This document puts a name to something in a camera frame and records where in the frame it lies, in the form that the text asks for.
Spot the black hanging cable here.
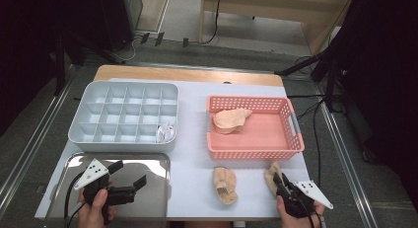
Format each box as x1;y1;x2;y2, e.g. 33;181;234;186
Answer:
200;0;223;45

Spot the tan sock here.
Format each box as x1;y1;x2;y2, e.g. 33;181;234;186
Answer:
263;160;284;196
212;166;239;205

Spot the black curtain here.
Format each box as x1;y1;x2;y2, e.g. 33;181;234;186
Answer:
0;0;109;138
338;0;418;212

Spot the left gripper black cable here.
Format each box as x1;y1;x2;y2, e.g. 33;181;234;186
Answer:
63;171;87;228

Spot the person's right hand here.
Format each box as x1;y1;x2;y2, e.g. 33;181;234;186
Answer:
276;194;327;228

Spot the black metal stand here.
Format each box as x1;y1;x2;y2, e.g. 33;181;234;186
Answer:
52;30;90;98
274;39;349;114

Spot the white divided storage box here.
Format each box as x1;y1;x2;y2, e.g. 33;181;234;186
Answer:
67;81;180;154

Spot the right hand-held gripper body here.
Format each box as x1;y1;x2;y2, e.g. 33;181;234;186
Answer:
275;180;334;220

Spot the light wooden cabinet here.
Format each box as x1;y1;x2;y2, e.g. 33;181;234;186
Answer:
198;0;357;56

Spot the white floor cable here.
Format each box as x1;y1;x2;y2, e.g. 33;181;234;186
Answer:
110;36;138;63

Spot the person's left hand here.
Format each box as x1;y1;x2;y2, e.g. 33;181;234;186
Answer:
77;188;116;228

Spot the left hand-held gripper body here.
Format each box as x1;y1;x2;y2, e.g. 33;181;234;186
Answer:
73;158;138;224

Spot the peach sock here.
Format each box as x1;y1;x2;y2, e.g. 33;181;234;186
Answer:
212;108;253;135

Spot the black floor cable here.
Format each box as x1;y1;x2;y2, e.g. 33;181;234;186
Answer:
312;99;329;190

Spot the dark cabinet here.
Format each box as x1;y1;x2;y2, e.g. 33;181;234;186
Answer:
98;0;144;52

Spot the white table cover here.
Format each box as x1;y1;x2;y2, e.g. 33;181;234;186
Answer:
34;77;320;221

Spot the clear plastic box lid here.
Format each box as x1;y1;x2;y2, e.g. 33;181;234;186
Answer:
43;151;172;228

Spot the pink plastic basket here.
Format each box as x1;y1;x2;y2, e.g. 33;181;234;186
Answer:
205;95;306;162

